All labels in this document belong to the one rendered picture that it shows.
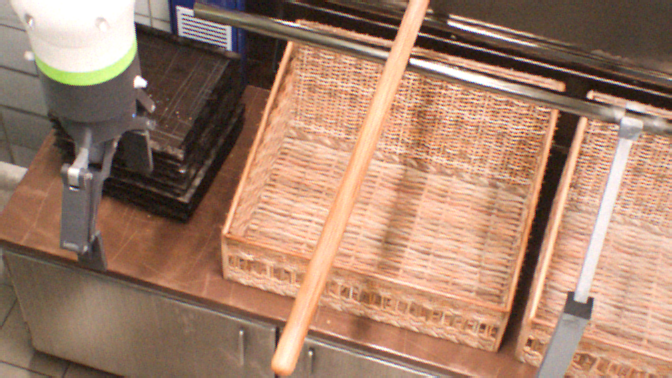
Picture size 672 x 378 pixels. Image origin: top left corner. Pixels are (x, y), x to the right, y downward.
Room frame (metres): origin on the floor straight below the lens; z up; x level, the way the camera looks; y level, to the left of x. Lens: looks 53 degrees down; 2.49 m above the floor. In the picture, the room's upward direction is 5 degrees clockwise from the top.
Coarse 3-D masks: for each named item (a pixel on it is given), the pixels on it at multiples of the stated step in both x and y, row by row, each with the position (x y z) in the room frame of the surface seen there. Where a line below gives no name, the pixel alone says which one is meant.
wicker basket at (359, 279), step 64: (320, 64) 1.61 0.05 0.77; (320, 128) 1.56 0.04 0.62; (384, 128) 1.54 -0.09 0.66; (256, 192) 1.36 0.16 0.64; (320, 192) 1.41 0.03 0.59; (384, 192) 1.43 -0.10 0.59; (448, 192) 1.44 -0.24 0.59; (512, 192) 1.45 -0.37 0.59; (256, 256) 1.18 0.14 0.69; (384, 256) 1.27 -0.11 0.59; (448, 256) 1.28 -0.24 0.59; (512, 256) 1.29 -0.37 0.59; (384, 320) 1.12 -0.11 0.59; (448, 320) 1.13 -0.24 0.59
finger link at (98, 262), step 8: (96, 232) 0.65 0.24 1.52; (96, 240) 0.64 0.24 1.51; (96, 248) 0.64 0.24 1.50; (80, 256) 0.65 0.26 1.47; (96, 256) 0.64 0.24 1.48; (104, 256) 0.65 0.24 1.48; (80, 264) 0.65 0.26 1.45; (88, 264) 0.65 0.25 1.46; (96, 264) 0.64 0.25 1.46; (104, 264) 0.64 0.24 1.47
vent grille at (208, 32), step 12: (180, 12) 1.70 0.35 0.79; (192, 12) 1.70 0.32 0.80; (180, 24) 1.70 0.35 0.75; (192, 24) 1.70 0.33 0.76; (204, 24) 1.69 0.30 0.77; (216, 24) 1.68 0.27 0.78; (192, 36) 1.70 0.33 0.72; (204, 36) 1.69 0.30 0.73; (216, 36) 1.69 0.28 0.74; (228, 36) 1.68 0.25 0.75; (228, 48) 1.68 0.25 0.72
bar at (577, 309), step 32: (256, 32) 1.30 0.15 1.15; (288, 32) 1.29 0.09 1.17; (320, 32) 1.30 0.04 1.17; (384, 64) 1.25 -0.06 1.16; (416, 64) 1.25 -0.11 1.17; (448, 64) 1.25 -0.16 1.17; (512, 96) 1.20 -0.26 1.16; (544, 96) 1.20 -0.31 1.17; (576, 96) 1.20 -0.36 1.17; (640, 128) 1.15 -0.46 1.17; (608, 192) 1.09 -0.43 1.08; (608, 224) 1.06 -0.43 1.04; (576, 288) 0.99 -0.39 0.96; (576, 320) 0.94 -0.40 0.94; (544, 352) 0.98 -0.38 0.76
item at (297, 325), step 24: (408, 24) 1.29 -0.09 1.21; (408, 48) 1.25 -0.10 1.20; (384, 72) 1.19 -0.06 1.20; (384, 96) 1.14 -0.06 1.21; (384, 120) 1.10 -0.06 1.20; (360, 144) 1.04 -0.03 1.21; (360, 168) 1.00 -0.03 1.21; (336, 192) 0.96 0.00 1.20; (336, 216) 0.91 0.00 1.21; (336, 240) 0.88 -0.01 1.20; (312, 264) 0.83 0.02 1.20; (312, 288) 0.79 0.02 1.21; (312, 312) 0.76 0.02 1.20; (288, 336) 0.72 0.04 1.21; (288, 360) 0.69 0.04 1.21
